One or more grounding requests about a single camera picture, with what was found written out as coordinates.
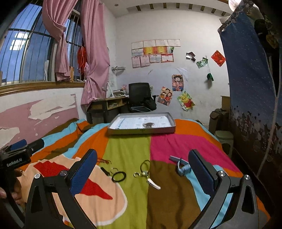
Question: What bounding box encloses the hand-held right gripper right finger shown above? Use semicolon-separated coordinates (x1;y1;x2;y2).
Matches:
188;149;259;229

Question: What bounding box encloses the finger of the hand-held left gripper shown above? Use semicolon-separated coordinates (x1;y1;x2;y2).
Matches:
10;139;28;152
26;139;45;155

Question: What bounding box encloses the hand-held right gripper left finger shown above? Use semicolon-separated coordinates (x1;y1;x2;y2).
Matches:
25;149;98;229

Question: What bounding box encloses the light blue wrist watch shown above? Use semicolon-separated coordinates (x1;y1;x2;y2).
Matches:
169;155;192;177

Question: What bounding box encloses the black hair tie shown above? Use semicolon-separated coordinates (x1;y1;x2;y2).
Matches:
111;172;127;183

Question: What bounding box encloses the keychain with white charm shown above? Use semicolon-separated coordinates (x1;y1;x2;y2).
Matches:
139;160;161;190

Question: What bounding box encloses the shallow grey cardboard tray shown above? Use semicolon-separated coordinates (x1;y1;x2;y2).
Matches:
107;112;177;136

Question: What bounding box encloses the person's left hand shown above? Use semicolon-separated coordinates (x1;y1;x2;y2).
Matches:
0;171;29;207

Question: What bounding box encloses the green plastic stool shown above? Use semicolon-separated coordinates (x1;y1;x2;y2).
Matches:
215;130;234;158

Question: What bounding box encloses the colourful patchwork blanket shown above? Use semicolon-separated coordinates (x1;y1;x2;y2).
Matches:
0;118;271;229

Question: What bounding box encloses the wooden window sill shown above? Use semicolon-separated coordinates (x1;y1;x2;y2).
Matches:
0;81;86;97

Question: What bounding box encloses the brown bag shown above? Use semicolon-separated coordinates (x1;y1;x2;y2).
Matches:
208;108;231;135

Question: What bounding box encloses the white paper tray liner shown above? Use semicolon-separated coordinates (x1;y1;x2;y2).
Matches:
109;114;173;129

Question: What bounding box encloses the wooden desk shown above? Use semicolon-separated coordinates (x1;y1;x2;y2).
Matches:
87;96;130;124

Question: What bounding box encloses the wooden board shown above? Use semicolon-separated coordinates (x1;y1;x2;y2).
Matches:
221;95;231;110

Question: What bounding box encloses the black bag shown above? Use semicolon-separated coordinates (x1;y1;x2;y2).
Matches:
142;97;157;110

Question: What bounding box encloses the window with metal bars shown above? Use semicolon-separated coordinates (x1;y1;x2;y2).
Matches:
0;0;85;85

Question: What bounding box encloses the red hanging cloth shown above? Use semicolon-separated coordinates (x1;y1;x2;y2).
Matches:
77;46;87;71

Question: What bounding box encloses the black office chair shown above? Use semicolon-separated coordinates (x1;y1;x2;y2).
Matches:
128;82;159;113

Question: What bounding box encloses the blue printed curtain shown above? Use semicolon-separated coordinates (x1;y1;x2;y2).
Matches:
218;0;282;199

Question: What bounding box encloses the green paper decoration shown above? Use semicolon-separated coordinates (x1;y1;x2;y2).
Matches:
196;57;209;69

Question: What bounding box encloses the red paper square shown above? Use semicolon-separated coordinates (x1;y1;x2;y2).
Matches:
211;50;226;67

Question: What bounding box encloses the dark hanging cloth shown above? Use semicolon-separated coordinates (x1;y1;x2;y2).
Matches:
253;19;281;49

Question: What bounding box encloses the yellow bear wall poster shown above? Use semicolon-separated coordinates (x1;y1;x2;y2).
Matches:
177;91;196;112

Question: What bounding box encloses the cartoon family wall poster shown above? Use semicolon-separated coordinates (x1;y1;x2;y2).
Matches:
157;86;173;106

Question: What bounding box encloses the cartoon figure wall poster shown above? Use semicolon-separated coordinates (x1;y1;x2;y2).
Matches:
171;74;184;92

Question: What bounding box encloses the group of wall certificates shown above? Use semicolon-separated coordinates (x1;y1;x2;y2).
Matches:
131;39;181;68

